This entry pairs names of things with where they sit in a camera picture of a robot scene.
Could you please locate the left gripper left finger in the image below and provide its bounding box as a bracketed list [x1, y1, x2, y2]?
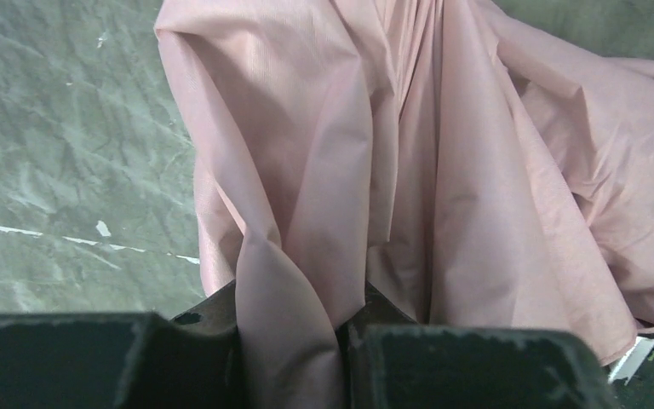
[0, 284, 244, 408]

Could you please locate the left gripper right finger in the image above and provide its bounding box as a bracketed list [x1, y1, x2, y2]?
[336, 285, 619, 408]

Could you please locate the pink and black umbrella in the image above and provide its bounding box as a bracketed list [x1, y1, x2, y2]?
[154, 1, 654, 408]

